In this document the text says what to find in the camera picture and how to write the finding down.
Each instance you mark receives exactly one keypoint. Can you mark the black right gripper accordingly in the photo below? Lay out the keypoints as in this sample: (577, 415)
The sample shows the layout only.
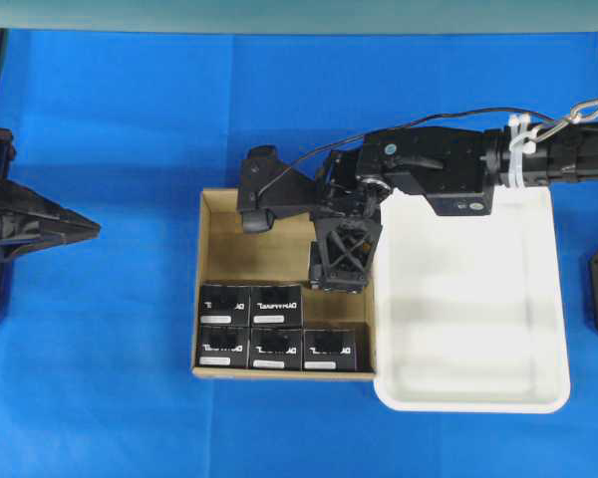
(347, 223)

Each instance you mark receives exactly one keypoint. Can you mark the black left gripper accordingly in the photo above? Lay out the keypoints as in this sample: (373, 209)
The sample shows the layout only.
(29, 222)

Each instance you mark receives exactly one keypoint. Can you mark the black product box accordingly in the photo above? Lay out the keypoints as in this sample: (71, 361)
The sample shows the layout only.
(329, 350)
(222, 347)
(277, 306)
(224, 305)
(275, 349)

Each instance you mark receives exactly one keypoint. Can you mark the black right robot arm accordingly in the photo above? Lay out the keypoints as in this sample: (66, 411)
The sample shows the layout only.
(454, 170)

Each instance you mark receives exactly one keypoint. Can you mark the cardboard box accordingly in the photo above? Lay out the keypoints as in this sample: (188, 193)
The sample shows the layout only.
(225, 254)

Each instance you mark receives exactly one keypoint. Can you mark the white plastic tray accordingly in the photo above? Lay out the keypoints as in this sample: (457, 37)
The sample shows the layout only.
(468, 310)

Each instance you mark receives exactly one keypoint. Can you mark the blue table cloth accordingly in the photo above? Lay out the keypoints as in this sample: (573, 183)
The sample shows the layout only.
(126, 129)

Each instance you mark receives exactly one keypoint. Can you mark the white zip tie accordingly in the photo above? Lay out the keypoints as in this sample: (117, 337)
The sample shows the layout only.
(522, 143)

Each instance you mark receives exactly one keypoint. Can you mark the teal backdrop sheet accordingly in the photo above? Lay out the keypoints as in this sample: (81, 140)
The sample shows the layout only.
(304, 17)

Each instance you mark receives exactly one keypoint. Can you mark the metal carabiner hook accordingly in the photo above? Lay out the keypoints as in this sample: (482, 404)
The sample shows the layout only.
(581, 113)

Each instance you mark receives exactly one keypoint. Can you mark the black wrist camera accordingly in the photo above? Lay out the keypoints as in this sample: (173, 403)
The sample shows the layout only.
(270, 190)

